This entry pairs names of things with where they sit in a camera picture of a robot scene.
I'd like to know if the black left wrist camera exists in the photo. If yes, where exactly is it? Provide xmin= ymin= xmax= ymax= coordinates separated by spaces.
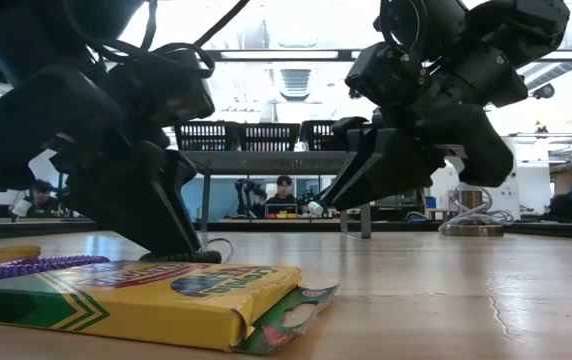
xmin=108 ymin=44 xmax=217 ymax=129

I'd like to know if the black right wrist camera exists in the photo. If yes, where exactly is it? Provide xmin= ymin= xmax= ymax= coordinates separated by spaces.
xmin=344 ymin=41 xmax=430 ymax=108

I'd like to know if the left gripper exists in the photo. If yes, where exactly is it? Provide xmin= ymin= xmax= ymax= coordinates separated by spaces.
xmin=0 ymin=69 xmax=202 ymax=254

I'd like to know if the purple coil keychain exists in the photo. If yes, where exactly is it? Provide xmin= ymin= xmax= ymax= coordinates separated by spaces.
xmin=0 ymin=253 xmax=112 ymax=283

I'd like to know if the black coil keychain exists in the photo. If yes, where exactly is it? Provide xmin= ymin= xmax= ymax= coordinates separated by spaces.
xmin=138 ymin=237 xmax=236 ymax=265

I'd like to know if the white paper sheet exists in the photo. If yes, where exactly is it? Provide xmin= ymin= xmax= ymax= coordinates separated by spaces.
xmin=9 ymin=198 xmax=33 ymax=220

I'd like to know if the white mushroom desk lamp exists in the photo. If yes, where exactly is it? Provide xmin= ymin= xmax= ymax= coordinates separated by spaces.
xmin=440 ymin=144 xmax=506 ymax=238

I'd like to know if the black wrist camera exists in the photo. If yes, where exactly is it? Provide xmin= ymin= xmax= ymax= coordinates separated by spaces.
xmin=344 ymin=41 xmax=430 ymax=108
xmin=108 ymin=44 xmax=217 ymax=129

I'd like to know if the silver ceiling air duct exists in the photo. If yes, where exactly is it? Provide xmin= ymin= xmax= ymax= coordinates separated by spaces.
xmin=245 ymin=0 xmax=337 ymax=50

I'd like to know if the grey metal riser shelf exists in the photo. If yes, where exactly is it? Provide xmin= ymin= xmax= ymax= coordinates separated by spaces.
xmin=180 ymin=149 xmax=373 ymax=240

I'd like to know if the yellow rubber band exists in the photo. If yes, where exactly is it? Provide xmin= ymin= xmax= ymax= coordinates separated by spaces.
xmin=0 ymin=243 xmax=43 ymax=267

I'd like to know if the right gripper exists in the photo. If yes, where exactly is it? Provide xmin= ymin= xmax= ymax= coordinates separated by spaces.
xmin=323 ymin=102 xmax=516 ymax=213

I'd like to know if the crayon box with torn flap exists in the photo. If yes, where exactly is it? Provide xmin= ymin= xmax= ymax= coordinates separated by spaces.
xmin=0 ymin=259 xmax=340 ymax=356

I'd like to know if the white coiled lamp cable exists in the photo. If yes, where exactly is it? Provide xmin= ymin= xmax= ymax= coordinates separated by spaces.
xmin=438 ymin=185 xmax=516 ymax=226

